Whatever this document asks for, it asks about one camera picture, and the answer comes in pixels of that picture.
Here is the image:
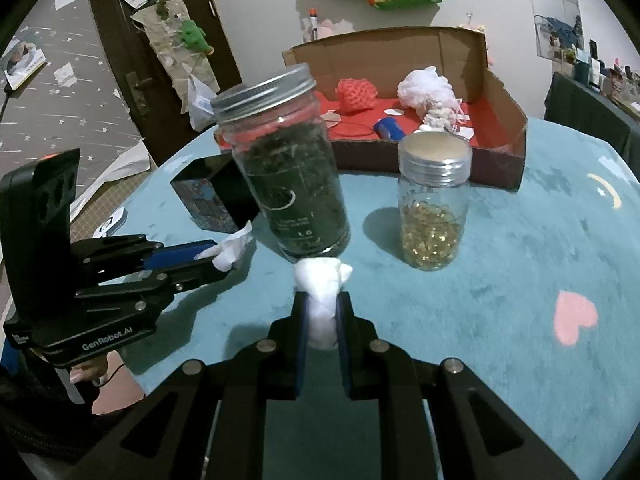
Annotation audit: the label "green plush on door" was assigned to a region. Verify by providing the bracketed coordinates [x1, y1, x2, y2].
[180, 20, 215, 55]

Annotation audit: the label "cream scrunchie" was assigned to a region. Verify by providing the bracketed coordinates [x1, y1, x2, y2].
[422, 102, 458, 133]

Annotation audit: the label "pink pig plush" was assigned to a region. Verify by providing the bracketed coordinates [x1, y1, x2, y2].
[303, 18, 335, 42]

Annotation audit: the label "small glass jar gold beads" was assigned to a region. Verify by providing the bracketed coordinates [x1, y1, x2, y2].
[398, 131, 473, 271]

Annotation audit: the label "blue cylinder roll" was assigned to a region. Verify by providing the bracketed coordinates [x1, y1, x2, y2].
[373, 117, 406, 142]

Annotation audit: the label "white tissue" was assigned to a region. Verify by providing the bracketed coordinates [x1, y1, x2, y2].
[293, 257, 352, 351]

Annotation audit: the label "white mesh bath pouf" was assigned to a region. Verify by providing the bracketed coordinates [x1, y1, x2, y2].
[397, 66, 458, 110]

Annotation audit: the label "white tissue pack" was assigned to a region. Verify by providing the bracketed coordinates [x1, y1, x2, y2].
[194, 221, 253, 272]

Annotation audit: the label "red cardboard box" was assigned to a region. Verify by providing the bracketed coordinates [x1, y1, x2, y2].
[219, 25, 530, 192]

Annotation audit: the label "wall mirror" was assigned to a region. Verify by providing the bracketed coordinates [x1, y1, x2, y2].
[530, 0, 584, 60]

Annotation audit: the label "pink plush toy on wall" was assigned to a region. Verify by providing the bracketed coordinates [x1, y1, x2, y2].
[461, 12, 494, 67]

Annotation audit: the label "red foam net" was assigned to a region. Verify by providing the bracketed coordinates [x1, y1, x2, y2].
[335, 78, 378, 115]

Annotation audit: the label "white charger pad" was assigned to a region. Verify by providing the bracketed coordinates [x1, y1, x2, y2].
[92, 207, 127, 238]

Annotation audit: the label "plastic bag on door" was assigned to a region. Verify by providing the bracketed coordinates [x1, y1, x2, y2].
[186, 76, 216, 132]

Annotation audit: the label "teal plush tablecloth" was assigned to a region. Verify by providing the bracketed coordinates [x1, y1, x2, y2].
[118, 119, 639, 479]

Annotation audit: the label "large glass jar dark contents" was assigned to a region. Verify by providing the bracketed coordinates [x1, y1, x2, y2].
[212, 63, 350, 260]

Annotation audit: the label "dark cloth covered side table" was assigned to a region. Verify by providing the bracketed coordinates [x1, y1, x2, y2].
[544, 73, 640, 178]

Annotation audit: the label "black square box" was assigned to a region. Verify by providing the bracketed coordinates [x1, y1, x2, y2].
[170, 153, 260, 234]

